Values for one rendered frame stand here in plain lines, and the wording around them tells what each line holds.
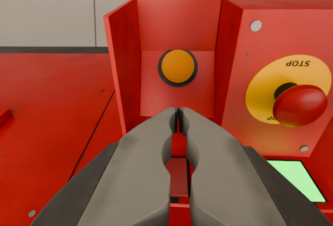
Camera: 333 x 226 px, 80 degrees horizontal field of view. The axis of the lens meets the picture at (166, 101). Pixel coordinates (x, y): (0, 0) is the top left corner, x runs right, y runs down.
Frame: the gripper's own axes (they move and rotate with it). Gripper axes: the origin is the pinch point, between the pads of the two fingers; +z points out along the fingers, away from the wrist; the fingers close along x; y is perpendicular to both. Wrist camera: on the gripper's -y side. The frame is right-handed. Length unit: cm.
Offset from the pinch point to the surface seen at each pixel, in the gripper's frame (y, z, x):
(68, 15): 2, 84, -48
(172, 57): 0.0, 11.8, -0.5
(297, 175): 9.8, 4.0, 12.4
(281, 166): 9.7, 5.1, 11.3
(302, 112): 1.7, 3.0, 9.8
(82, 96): 20, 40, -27
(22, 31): 10, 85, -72
